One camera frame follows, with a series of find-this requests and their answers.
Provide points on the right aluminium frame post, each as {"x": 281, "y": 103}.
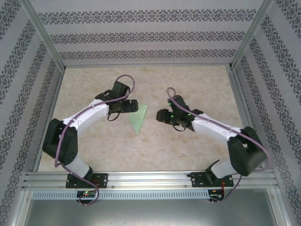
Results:
{"x": 251, "y": 35}

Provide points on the rear aluminium table edge rail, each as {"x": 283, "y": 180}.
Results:
{"x": 145, "y": 64}

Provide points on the light green cloth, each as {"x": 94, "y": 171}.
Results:
{"x": 138, "y": 117}

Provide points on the left aluminium table edge rail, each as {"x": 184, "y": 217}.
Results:
{"x": 47, "y": 122}

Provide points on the right aluminium table edge rail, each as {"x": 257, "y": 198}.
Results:
{"x": 245, "y": 117}

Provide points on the small circuit board with pins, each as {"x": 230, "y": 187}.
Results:
{"x": 215, "y": 195}

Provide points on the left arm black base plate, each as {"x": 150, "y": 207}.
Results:
{"x": 103, "y": 180}

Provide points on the grey sheet metal tray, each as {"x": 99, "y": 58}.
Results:
{"x": 150, "y": 212}

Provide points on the aluminium frame post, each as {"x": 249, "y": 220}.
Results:
{"x": 42, "y": 35}
{"x": 251, "y": 35}

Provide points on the aluminium mounting rail beam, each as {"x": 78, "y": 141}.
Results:
{"x": 150, "y": 179}

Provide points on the aluminium table edge rail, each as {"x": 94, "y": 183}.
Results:
{"x": 245, "y": 117}
{"x": 145, "y": 64}
{"x": 47, "y": 122}

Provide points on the left aluminium frame post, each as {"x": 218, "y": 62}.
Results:
{"x": 42, "y": 35}

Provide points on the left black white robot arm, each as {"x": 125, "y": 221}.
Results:
{"x": 61, "y": 146}

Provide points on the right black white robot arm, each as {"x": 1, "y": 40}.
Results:
{"x": 247, "y": 153}

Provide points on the circuit board with green light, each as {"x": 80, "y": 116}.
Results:
{"x": 85, "y": 194}

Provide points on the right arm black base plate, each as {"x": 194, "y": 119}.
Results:
{"x": 196, "y": 180}

